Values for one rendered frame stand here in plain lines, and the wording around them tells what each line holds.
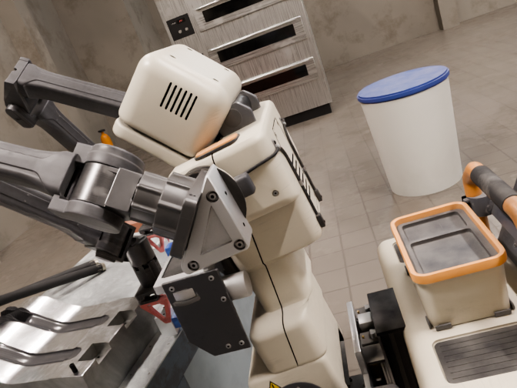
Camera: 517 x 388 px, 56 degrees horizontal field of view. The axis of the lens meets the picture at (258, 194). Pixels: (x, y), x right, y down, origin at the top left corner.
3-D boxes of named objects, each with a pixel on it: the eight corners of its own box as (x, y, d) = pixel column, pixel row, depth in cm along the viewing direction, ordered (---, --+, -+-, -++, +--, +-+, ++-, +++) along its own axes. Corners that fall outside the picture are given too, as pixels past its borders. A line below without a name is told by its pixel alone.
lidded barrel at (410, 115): (465, 155, 351) (443, 59, 329) (478, 187, 300) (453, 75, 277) (384, 174, 372) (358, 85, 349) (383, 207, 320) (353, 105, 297)
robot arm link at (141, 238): (129, 245, 102) (149, 230, 106) (111, 243, 107) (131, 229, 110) (142, 272, 104) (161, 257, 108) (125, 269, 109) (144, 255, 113)
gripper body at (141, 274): (137, 303, 106) (122, 275, 103) (149, 279, 115) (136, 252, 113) (164, 296, 105) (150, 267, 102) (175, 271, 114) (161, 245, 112)
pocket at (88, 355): (116, 355, 102) (108, 341, 101) (102, 374, 97) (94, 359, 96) (100, 356, 104) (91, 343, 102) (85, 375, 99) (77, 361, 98)
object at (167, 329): (218, 310, 114) (210, 292, 113) (215, 323, 110) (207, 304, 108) (168, 324, 117) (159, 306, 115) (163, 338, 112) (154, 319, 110)
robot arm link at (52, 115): (15, 108, 109) (37, 72, 114) (-2, 109, 112) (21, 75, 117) (131, 205, 141) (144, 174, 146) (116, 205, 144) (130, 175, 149)
